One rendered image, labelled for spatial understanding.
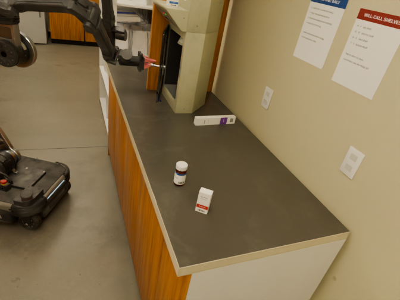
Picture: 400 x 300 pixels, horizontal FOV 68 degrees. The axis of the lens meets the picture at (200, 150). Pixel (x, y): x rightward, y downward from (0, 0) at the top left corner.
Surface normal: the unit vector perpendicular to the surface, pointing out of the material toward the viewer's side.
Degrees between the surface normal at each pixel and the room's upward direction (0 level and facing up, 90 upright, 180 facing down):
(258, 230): 0
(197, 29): 90
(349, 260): 90
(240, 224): 0
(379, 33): 90
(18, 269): 0
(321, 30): 90
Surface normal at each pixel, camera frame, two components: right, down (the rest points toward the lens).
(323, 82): -0.92, 0.05
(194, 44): 0.35, 0.54
